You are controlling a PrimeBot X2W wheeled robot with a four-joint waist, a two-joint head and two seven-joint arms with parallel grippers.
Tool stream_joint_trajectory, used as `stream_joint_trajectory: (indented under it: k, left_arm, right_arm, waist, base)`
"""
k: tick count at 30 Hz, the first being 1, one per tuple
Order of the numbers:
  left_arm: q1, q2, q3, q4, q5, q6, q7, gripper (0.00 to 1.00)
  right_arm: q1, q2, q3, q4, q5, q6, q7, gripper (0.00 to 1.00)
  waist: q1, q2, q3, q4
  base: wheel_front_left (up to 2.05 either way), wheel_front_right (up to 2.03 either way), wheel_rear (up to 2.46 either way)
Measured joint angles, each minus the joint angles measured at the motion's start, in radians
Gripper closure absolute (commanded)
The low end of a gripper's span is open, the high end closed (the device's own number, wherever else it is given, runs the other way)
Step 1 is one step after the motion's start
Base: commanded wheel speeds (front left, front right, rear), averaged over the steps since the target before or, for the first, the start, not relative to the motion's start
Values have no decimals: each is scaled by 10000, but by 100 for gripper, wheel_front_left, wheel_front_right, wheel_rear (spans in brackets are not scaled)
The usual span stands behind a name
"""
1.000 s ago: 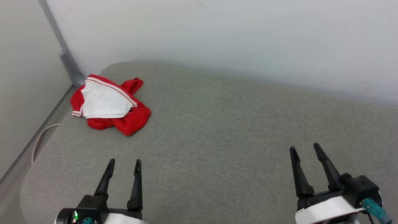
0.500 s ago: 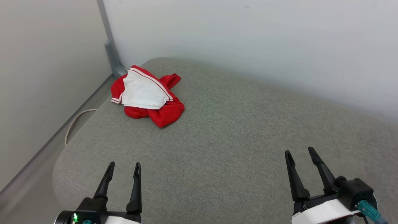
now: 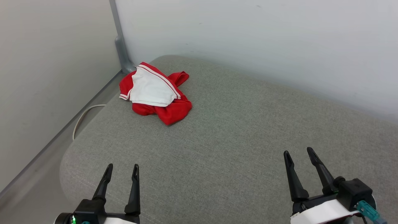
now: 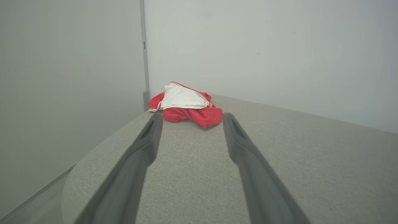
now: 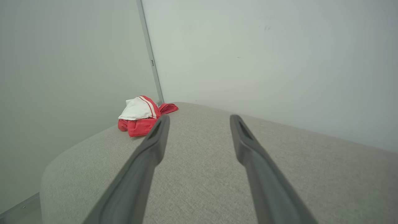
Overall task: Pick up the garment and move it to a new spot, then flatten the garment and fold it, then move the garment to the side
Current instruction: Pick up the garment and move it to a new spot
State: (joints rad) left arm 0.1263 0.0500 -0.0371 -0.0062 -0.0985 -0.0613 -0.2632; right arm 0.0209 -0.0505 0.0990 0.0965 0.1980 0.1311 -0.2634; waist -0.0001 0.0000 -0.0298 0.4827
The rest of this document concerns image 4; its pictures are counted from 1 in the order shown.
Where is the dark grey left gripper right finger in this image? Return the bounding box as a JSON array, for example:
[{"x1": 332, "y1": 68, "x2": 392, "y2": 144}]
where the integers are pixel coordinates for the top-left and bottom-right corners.
[{"x1": 222, "y1": 113, "x2": 311, "y2": 224}]

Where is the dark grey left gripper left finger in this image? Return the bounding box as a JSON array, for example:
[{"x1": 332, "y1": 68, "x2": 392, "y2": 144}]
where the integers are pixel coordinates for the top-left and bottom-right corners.
[{"x1": 75, "y1": 112, "x2": 164, "y2": 224}]

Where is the red white Bulls jersey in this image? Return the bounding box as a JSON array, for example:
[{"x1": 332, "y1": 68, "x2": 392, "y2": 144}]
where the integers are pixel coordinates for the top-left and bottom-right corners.
[{"x1": 148, "y1": 82, "x2": 224, "y2": 128}]

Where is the grey metal frame post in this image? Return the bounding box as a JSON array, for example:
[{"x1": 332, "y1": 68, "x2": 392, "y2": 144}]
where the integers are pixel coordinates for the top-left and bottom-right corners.
[{"x1": 139, "y1": 0, "x2": 151, "y2": 112}]

